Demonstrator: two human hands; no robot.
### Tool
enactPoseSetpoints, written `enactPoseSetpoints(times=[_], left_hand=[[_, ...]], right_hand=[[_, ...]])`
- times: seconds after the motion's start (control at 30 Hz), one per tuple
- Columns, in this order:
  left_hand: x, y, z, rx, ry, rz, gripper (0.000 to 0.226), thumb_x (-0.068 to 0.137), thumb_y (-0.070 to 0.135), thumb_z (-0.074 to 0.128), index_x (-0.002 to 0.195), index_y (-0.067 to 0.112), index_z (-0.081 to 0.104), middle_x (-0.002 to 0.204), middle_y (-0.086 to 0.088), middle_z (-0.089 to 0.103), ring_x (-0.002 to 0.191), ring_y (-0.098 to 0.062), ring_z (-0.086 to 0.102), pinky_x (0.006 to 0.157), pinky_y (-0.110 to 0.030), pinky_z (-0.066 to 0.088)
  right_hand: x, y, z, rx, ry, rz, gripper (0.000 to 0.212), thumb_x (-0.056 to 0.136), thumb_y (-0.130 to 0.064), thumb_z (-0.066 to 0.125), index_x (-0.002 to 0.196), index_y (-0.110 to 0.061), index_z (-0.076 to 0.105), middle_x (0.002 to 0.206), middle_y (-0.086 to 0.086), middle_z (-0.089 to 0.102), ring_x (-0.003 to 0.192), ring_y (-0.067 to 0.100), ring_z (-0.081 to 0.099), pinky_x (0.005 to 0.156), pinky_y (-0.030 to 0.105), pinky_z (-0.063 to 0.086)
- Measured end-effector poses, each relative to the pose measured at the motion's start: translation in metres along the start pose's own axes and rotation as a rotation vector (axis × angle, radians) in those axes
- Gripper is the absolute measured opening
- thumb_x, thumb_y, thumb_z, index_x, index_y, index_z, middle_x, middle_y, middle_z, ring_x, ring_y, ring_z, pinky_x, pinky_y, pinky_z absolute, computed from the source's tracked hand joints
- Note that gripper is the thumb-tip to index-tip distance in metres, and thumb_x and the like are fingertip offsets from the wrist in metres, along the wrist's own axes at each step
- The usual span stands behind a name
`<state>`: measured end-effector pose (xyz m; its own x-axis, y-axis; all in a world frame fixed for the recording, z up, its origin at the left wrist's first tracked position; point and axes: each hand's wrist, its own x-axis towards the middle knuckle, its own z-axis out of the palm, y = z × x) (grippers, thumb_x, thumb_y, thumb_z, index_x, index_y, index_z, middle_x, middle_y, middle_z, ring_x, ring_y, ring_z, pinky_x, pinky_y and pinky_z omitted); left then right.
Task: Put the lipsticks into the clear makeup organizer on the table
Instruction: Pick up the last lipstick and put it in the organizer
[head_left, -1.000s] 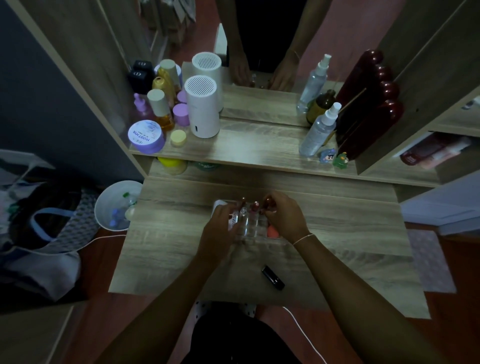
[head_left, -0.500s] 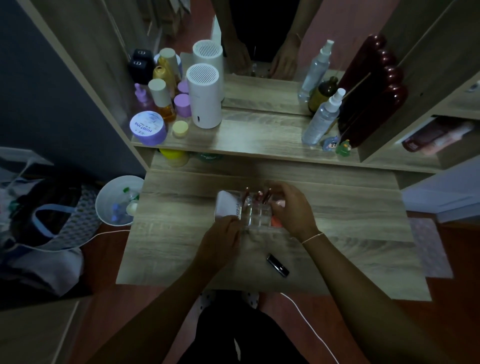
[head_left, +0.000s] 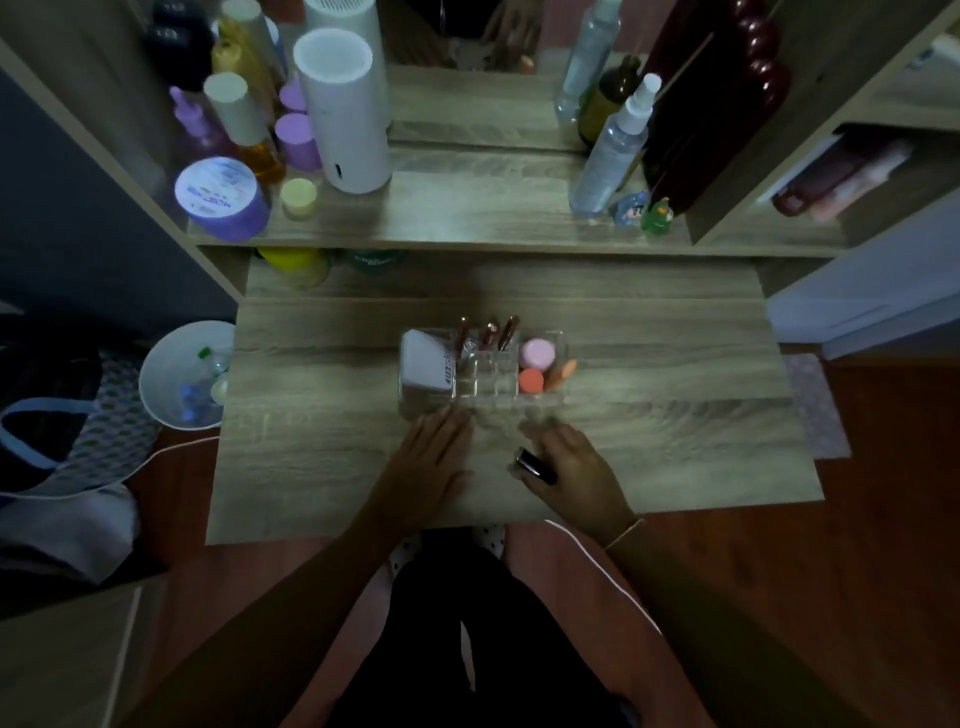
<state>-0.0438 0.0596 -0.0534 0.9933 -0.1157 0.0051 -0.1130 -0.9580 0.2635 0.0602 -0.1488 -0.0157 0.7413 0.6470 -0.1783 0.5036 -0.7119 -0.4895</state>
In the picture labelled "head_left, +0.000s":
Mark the yellow lidded jar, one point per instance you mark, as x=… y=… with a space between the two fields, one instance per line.
x=289 y=262

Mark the person's right forearm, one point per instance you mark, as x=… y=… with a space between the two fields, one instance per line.
x=720 y=637

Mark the white polka dot slipper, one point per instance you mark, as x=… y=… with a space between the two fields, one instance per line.
x=403 y=553
x=491 y=540

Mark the small pale yellow jar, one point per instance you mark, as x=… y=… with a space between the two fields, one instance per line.
x=299 y=197

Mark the small purple capped bottle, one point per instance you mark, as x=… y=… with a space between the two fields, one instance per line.
x=296 y=142

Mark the person's right hand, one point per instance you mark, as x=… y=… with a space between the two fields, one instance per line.
x=585 y=487

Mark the pink patterned rug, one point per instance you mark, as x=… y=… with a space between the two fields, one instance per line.
x=817 y=409

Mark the light pink tube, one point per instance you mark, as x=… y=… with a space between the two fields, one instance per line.
x=870 y=184

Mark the person's left hand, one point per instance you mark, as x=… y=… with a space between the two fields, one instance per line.
x=427 y=472

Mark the blue capped plastic bottle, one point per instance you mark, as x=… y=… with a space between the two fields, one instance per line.
x=191 y=401

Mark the beige wooden cabinet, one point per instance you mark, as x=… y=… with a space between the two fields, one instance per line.
x=67 y=660

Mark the person's left forearm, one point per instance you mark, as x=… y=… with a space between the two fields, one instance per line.
x=277 y=622

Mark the purple lidded jar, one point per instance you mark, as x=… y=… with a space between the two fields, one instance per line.
x=221 y=199

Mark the amber bottle beige cap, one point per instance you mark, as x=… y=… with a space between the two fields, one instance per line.
x=240 y=120

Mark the green capped plastic bottle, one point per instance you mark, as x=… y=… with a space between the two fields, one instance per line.
x=204 y=352

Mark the thin wooden stick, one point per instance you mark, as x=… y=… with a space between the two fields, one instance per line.
x=687 y=58

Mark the vanity mirror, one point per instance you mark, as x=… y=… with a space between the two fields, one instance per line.
x=465 y=112

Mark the small green figurine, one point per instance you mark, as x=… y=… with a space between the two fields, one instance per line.
x=658 y=217

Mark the small blue figurine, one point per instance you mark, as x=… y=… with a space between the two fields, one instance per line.
x=630 y=210

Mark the white cylindrical humidifier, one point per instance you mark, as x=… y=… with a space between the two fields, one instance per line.
x=345 y=127

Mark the maroon tube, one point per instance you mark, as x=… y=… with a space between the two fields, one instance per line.
x=814 y=184

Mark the white door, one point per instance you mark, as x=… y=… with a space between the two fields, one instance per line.
x=870 y=285

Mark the clear spray bottle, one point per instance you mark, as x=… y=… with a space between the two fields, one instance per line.
x=611 y=157

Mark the black trousers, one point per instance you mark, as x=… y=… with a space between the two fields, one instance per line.
x=465 y=645

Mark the pink lip gloss tube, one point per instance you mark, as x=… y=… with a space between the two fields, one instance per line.
x=491 y=335

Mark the grey cloth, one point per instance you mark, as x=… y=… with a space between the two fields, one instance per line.
x=67 y=536

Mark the green jar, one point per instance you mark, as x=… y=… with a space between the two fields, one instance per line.
x=375 y=261

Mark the wooden vanity shelf unit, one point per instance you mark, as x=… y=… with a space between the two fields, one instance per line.
x=825 y=60

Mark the white round waste bin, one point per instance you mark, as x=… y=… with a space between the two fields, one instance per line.
x=161 y=382

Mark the purple pump bottle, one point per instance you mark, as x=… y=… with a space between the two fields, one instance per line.
x=193 y=124

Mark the clear acrylic makeup organizer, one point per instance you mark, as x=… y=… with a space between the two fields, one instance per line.
x=487 y=384

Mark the black lipstick tube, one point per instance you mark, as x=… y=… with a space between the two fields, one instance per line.
x=534 y=465

